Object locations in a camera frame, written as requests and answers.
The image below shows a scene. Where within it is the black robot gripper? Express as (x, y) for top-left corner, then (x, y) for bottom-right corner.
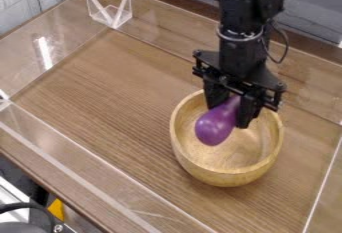
(193, 27), (286, 129)

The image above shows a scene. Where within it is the purple toy eggplant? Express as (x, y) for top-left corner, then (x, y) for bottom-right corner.
(196, 96), (241, 146)

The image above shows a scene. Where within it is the brown wooden bowl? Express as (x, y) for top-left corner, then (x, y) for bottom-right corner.
(170, 90), (285, 187)

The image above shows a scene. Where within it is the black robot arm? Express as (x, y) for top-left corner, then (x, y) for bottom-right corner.
(193, 0), (288, 129)

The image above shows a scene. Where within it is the yellow object under table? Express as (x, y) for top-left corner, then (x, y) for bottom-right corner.
(49, 198), (66, 220)

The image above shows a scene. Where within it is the clear acrylic tray wall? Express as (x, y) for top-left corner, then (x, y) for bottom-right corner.
(0, 0), (342, 233)

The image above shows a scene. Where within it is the clear acrylic corner bracket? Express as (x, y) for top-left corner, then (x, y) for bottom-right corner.
(86, 0), (133, 29)

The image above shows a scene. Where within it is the black cable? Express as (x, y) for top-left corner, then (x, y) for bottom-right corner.
(0, 201), (58, 233)

